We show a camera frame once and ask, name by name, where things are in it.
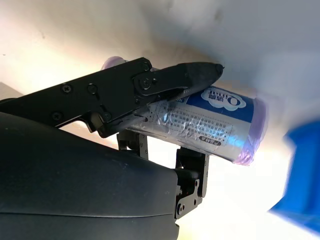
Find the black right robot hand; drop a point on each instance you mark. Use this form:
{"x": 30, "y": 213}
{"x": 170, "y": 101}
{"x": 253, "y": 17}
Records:
{"x": 75, "y": 162}

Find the blue plastic tray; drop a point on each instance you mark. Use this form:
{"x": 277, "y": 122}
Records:
{"x": 302, "y": 175}

